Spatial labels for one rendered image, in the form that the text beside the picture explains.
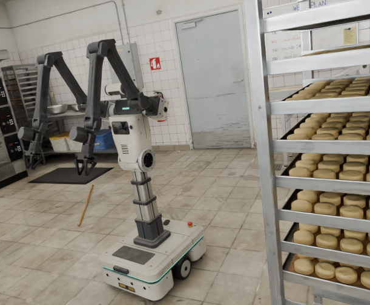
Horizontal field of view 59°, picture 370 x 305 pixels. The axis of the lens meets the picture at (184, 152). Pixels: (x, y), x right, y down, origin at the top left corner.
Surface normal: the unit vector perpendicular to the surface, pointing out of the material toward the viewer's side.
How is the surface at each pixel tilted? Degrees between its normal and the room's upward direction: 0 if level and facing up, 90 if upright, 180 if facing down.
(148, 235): 90
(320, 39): 90
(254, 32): 90
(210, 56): 90
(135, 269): 31
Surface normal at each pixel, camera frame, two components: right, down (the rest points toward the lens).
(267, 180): -0.54, 0.30
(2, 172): 0.90, -0.02
